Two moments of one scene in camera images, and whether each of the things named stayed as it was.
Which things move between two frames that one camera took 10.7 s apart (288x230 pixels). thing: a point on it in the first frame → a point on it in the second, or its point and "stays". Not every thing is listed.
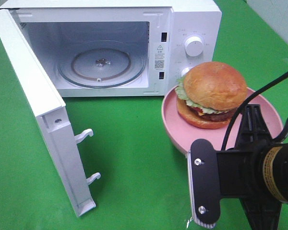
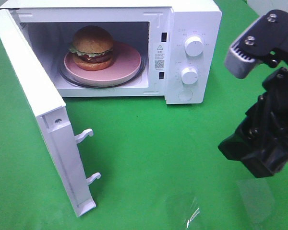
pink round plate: [180, 133] → [126, 62]
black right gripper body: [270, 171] → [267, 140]
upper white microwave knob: [194, 46] stays
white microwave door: [49, 107] stays
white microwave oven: [120, 48] stays
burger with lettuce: [210, 94] → [92, 48]
